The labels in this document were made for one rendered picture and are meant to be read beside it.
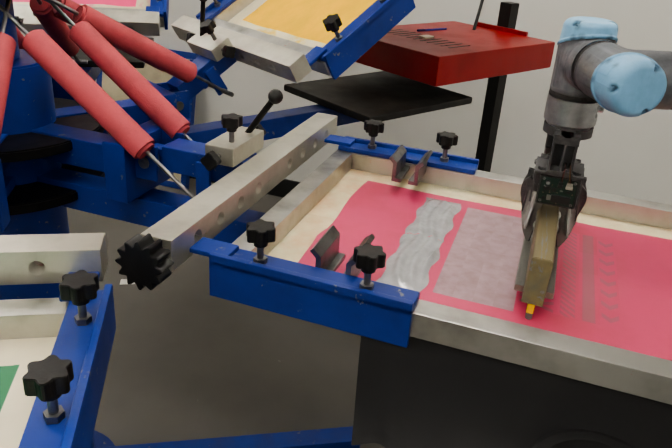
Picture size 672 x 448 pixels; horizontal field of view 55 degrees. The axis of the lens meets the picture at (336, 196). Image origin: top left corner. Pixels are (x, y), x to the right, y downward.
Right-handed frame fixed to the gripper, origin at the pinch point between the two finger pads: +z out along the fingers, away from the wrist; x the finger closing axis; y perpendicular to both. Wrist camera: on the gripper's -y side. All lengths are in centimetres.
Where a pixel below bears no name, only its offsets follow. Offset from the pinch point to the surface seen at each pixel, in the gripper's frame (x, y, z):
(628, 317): 13.5, 12.4, 4.5
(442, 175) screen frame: -21.5, -24.3, 3.1
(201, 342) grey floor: -106, -63, 102
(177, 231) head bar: -49, 32, -5
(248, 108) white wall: -154, -198, 58
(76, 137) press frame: -91, 3, -2
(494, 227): -8.5, -9.0, 5.0
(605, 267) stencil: 10.7, -2.2, 4.9
